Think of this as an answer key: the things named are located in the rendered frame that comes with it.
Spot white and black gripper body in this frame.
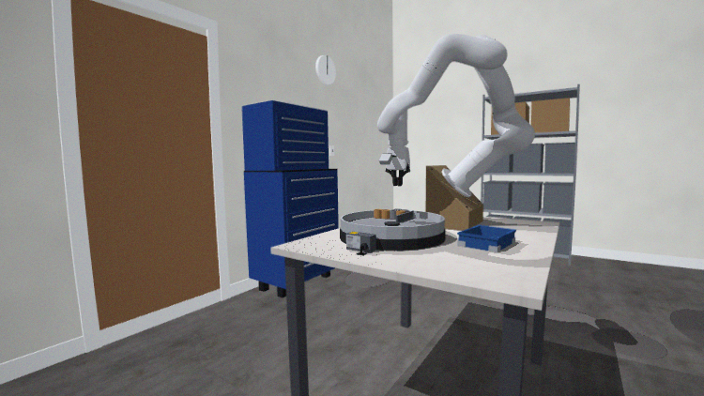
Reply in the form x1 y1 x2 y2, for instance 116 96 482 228
386 146 410 170

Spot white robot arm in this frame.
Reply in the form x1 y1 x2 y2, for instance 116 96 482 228
377 34 535 197

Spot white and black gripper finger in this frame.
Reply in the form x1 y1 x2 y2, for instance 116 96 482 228
386 168 398 186
398 164 410 187

